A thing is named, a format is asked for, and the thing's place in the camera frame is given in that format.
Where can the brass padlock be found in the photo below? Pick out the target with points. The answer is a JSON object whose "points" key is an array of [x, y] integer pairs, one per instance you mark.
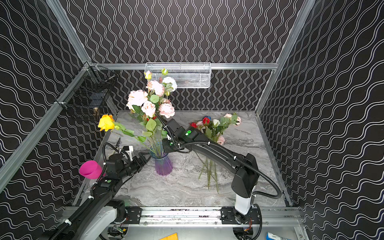
{"points": [[96, 112]]}

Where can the yellow object below rail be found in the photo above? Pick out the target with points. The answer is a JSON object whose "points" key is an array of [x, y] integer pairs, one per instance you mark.
{"points": [[171, 237]]}

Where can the pink rose spray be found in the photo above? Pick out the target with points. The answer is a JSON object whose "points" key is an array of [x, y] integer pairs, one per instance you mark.
{"points": [[225, 122], [149, 110]]}

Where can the white light-blue flower stem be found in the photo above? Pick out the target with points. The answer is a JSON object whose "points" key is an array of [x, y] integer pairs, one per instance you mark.
{"points": [[168, 82]]}

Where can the purple blue glass vase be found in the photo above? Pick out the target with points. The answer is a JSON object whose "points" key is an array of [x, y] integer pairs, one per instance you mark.
{"points": [[163, 165]]}

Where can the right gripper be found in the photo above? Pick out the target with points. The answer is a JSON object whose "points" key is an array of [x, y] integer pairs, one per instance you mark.
{"points": [[167, 124]]}

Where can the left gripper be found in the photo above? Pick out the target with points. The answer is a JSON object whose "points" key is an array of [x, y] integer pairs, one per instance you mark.
{"points": [[142, 159]]}

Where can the pink rose spray stem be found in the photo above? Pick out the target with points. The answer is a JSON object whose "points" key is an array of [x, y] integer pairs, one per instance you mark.
{"points": [[166, 109]]}

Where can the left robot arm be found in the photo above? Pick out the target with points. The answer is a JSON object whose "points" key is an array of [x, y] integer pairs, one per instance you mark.
{"points": [[100, 209]]}

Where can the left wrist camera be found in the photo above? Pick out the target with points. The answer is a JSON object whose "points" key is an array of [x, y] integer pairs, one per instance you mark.
{"points": [[128, 150]]}

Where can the black wire wall basket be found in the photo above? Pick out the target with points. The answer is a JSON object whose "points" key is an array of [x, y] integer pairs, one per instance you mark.
{"points": [[93, 90]]}

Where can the blue white box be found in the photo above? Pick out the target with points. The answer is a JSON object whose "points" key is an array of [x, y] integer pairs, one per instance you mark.
{"points": [[271, 236]]}

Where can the magenta silicone cup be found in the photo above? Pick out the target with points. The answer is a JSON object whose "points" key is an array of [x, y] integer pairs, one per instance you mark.
{"points": [[91, 170]]}

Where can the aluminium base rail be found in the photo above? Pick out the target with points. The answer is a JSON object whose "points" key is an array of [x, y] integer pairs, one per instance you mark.
{"points": [[198, 217]]}

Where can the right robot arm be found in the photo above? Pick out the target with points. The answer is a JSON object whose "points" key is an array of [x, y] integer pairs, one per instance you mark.
{"points": [[245, 168]]}

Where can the large pink peony stem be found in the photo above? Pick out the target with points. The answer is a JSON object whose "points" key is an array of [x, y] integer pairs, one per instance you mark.
{"points": [[154, 93]]}

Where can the white mesh wall basket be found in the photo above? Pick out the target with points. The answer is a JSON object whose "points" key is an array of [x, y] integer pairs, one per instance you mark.
{"points": [[186, 75]]}

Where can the yellow rose stem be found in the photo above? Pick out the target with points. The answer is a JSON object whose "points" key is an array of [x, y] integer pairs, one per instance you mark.
{"points": [[107, 123]]}

